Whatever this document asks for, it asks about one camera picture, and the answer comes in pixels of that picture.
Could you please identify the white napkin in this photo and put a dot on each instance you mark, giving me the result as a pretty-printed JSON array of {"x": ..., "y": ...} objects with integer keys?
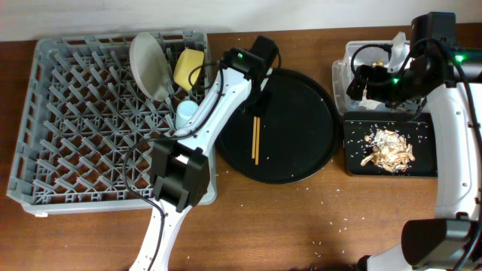
[{"x": 389, "y": 61}]

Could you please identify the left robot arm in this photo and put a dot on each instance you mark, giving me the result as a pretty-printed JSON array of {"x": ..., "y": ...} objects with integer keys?
[{"x": 181, "y": 169}]

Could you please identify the clear plastic bin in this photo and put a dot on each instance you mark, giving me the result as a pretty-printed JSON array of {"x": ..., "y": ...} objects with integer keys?
[{"x": 342, "y": 77}]

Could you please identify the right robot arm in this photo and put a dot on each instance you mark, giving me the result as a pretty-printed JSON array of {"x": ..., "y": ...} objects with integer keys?
[{"x": 433, "y": 68}]

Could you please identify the black rectangular tray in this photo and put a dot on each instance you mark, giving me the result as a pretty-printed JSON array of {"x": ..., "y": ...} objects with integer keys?
[{"x": 419, "y": 133}]

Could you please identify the food scraps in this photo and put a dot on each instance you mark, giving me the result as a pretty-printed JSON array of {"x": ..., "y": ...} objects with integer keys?
[{"x": 389, "y": 151}]

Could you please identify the yellow bowl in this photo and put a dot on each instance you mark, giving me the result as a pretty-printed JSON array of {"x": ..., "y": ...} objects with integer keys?
[{"x": 187, "y": 69}]

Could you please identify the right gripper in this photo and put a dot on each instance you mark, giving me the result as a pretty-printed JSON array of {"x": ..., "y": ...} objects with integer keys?
[{"x": 377, "y": 74}]

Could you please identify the round black tray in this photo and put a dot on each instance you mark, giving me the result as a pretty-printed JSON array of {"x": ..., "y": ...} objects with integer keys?
[{"x": 299, "y": 131}]

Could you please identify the grey plate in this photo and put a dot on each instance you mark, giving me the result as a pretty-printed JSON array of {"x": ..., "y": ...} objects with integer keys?
[{"x": 151, "y": 71}]

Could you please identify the grey dishwasher rack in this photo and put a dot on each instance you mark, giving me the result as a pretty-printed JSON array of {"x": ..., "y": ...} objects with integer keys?
[{"x": 78, "y": 148}]

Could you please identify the blue plastic cup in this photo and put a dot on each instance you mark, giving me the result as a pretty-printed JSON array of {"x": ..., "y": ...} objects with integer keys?
[{"x": 184, "y": 112}]

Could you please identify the wooden chopstick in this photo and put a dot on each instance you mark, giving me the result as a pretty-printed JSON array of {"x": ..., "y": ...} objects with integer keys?
[
  {"x": 254, "y": 136},
  {"x": 257, "y": 139}
]

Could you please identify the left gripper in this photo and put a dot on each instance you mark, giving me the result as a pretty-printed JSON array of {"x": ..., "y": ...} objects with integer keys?
[{"x": 260, "y": 105}]

